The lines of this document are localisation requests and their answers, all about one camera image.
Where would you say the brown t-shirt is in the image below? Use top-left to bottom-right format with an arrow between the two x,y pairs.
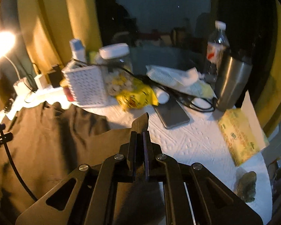
0,102 -> 149,222

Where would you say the black smartphone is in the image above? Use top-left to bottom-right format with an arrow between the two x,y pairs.
153,98 -> 190,130

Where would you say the yellow snack bag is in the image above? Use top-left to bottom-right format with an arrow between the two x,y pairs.
116,79 -> 159,111

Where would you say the small white pill bottle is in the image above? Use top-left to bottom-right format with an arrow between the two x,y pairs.
153,87 -> 170,104

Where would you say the white textured table cloth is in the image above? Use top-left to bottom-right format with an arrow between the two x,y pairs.
7,88 -> 273,224

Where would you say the wet wipes pack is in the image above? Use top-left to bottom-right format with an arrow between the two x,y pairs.
146,65 -> 216,99

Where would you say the white perforated plastic basket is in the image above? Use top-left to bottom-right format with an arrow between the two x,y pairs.
62,61 -> 108,107

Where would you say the glass jar white lid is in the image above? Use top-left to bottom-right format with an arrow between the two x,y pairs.
98,43 -> 133,97

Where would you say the red tin can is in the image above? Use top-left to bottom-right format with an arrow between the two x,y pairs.
63,86 -> 75,102

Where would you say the yellow tissue box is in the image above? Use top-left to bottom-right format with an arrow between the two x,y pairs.
218,91 -> 269,167

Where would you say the dark stone figurine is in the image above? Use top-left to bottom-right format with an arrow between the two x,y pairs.
236,171 -> 257,203

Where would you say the black power adapter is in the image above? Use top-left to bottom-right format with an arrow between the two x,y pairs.
48,64 -> 63,88

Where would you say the stainless steel tumbler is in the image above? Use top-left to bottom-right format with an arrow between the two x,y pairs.
215,52 -> 252,112

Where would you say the white usb charger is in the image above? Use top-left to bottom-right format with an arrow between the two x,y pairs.
34,74 -> 49,90

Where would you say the white spray bottle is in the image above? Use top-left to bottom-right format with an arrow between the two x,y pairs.
69,39 -> 87,63

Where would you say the clear water bottle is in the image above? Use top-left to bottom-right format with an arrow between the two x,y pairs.
203,20 -> 230,83

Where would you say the black clips bundle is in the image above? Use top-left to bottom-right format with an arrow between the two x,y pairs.
3,97 -> 15,113

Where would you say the right yellow curtain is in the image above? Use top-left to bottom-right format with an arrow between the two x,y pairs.
255,1 -> 281,137

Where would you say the yellow curtain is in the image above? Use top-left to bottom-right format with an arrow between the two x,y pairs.
17,0 -> 102,74
255,1 -> 281,137

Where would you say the white desk lamp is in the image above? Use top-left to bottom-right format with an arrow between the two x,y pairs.
0,31 -> 34,96

